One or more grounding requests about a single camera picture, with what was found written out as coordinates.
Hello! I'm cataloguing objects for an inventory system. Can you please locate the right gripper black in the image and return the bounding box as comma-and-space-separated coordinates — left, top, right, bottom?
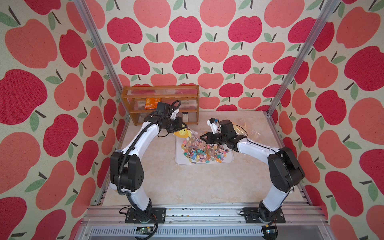
201, 132, 228, 145

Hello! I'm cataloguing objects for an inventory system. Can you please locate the small white bottle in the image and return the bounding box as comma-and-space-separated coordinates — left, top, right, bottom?
182, 112, 189, 123

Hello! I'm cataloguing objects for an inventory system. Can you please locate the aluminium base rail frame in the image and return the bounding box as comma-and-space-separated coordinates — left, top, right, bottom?
74, 202, 336, 240

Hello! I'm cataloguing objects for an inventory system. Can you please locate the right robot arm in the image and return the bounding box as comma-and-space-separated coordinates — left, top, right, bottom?
200, 118, 305, 224

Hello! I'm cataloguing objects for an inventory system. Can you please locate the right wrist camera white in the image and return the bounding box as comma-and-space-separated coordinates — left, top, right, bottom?
207, 118, 221, 134

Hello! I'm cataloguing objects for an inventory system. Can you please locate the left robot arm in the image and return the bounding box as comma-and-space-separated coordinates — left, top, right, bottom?
110, 100, 187, 223

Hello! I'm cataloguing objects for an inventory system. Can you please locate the ziploc bag of yellow candies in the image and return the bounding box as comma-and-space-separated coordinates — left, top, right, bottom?
173, 128, 205, 144

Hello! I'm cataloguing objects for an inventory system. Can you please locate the ziploc bag of colourful candies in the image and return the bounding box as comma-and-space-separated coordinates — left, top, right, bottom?
241, 126, 261, 142

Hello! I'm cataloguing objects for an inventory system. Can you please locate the orange snack bag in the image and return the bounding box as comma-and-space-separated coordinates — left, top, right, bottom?
145, 98, 161, 110

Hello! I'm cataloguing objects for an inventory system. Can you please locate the right aluminium corner post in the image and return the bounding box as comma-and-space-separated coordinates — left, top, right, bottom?
266, 0, 341, 118

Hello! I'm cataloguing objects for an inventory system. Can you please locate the poured candies pile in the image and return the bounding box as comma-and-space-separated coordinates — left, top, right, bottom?
180, 141, 229, 164

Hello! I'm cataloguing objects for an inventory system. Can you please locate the left aluminium corner post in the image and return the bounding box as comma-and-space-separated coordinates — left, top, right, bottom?
74, 0, 123, 94

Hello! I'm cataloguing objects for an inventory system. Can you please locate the aluminium corner post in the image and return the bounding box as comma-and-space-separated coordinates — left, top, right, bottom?
74, 0, 123, 94
266, 0, 341, 118

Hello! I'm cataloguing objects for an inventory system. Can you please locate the wooden shelf rack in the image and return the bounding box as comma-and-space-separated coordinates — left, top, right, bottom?
122, 86, 200, 126

